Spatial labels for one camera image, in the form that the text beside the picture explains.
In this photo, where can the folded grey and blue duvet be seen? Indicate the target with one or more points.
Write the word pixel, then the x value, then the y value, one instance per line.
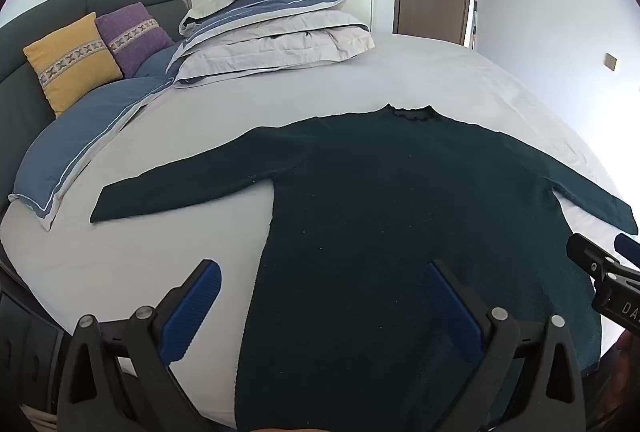
pixel 270 36

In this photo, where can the dark grey upholstered headboard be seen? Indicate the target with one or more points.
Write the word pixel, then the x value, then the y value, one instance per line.
pixel 50 11

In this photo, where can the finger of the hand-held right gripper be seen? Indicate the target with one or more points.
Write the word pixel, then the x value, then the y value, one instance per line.
pixel 627 244
pixel 587 254

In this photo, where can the yellow cushion with patterned band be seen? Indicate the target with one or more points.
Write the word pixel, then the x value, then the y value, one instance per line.
pixel 70 61

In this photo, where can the dark green knit sweater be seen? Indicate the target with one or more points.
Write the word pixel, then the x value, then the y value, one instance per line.
pixel 375 212

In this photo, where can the blue pillow with white trim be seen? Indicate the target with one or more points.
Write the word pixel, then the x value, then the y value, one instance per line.
pixel 152 61
pixel 75 141

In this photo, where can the wall socket plate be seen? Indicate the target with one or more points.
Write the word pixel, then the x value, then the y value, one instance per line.
pixel 610 61

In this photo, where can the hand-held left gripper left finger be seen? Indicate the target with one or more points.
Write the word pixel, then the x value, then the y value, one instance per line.
pixel 192 312

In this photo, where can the purple cushion with patterned band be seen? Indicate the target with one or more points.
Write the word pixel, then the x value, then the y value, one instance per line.
pixel 132 36

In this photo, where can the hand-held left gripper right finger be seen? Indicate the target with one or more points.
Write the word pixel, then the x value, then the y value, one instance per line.
pixel 455 312

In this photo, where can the dark bedside table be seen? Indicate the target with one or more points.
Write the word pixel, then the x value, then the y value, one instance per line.
pixel 25 352

